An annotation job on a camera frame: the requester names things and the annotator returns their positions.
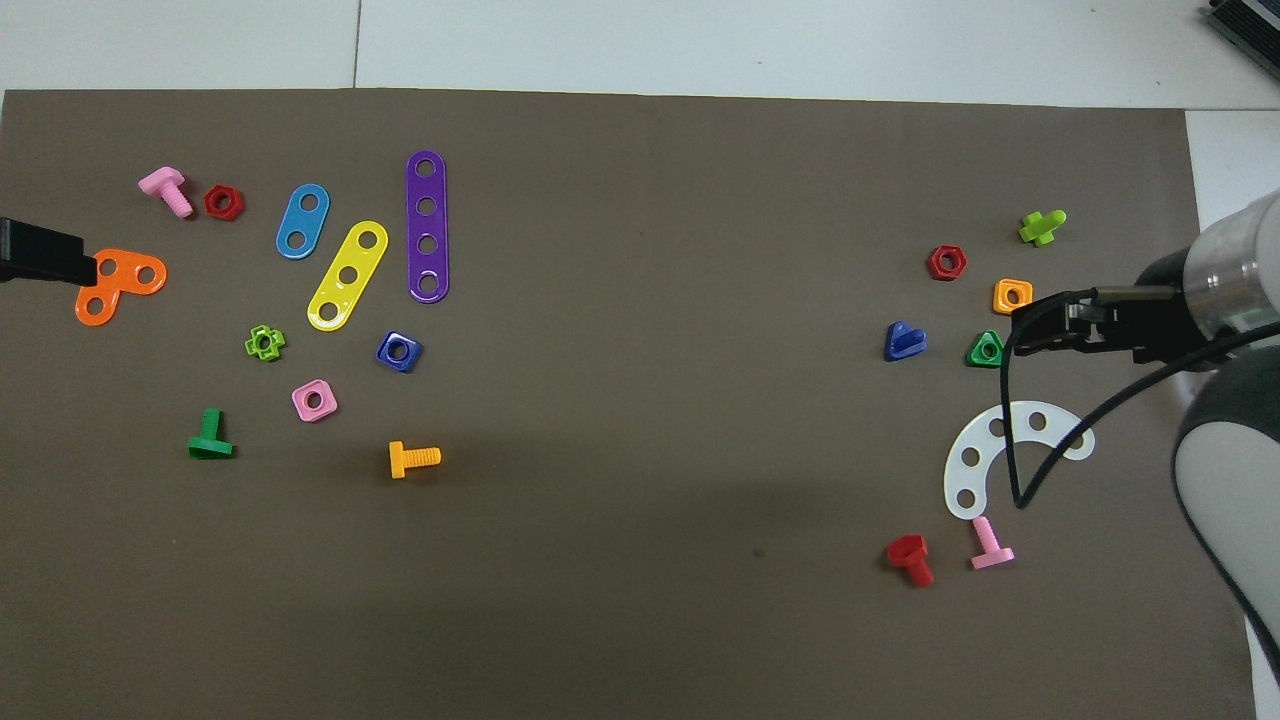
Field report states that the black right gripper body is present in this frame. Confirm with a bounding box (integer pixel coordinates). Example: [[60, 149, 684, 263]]
[[1065, 250, 1216, 369]]

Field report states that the pink toy bolt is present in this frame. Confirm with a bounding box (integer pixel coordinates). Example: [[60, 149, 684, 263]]
[[970, 515, 1016, 572], [137, 166, 195, 220]]

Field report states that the purple four-hole strip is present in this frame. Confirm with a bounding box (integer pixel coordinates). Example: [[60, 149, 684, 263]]
[[405, 150, 451, 304]]

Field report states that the dark ribbed device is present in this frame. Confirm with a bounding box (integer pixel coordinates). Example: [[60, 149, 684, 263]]
[[1203, 0, 1280, 79]]

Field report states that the blue square toy nut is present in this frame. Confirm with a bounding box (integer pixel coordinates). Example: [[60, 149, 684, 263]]
[[375, 329, 424, 374]]

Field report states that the orange toy bolt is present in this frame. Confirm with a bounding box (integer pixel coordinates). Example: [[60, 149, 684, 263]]
[[388, 440, 443, 481]]

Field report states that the pink square toy nut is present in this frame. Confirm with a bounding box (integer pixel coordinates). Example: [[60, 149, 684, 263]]
[[291, 379, 338, 424]]

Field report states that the red toy bolt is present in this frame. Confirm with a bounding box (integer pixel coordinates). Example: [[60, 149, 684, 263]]
[[885, 533, 936, 588]]

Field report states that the yellow three-hole strip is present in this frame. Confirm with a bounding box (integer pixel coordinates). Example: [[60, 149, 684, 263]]
[[306, 220, 389, 332]]

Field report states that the green toy bolt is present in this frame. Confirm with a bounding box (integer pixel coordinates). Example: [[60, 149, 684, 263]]
[[187, 407, 236, 461]]

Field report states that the blue two-hole strip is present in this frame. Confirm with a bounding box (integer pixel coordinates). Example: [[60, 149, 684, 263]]
[[275, 183, 331, 261]]

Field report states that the white curved perforated strip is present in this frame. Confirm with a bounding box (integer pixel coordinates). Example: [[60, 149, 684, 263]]
[[943, 400, 1097, 522]]

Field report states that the brown table mat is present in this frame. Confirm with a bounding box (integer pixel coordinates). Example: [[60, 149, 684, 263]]
[[0, 88, 1259, 720]]

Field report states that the blue triangle-head toy bolt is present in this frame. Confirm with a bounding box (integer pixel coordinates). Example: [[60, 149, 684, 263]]
[[883, 321, 929, 363]]

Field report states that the lime cross-head toy bolt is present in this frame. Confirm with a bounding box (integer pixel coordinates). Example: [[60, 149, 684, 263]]
[[1018, 208, 1068, 247]]

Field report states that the orange three-hole corner plate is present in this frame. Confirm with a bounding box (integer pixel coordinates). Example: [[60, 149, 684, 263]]
[[74, 248, 168, 327]]

